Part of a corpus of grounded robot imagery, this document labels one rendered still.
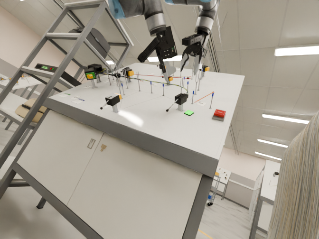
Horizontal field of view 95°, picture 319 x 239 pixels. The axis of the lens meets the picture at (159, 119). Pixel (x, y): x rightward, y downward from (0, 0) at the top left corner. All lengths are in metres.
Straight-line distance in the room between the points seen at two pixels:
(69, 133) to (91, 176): 0.33
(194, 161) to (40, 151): 0.96
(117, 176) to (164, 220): 0.28
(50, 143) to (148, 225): 0.77
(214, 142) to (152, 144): 0.26
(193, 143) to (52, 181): 0.79
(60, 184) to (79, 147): 0.20
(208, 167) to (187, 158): 0.08
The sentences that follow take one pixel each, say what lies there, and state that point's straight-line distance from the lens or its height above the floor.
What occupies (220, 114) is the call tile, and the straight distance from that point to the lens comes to 0.79.
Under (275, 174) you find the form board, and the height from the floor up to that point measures 1.34.
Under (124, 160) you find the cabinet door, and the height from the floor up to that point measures 0.71.
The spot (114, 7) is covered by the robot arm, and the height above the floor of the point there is 1.18.
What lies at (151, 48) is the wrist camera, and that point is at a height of 1.17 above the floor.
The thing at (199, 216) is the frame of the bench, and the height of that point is 0.66.
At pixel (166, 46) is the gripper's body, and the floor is 1.20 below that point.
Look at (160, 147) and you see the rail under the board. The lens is 0.64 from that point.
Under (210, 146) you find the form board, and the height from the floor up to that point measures 0.91.
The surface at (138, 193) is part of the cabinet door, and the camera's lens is 0.71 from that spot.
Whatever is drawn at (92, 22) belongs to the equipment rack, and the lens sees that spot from 1.58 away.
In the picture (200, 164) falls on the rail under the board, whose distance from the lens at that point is 0.60.
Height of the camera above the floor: 0.79
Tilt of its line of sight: 13 degrees up
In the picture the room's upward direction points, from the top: 23 degrees clockwise
